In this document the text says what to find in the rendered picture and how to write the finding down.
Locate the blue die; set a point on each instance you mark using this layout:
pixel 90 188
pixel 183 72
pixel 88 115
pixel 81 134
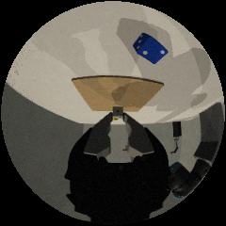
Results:
pixel 149 48

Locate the white die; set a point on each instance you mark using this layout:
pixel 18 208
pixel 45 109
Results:
pixel 117 112

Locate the tan flat mat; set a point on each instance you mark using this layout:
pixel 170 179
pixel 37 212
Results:
pixel 102 92

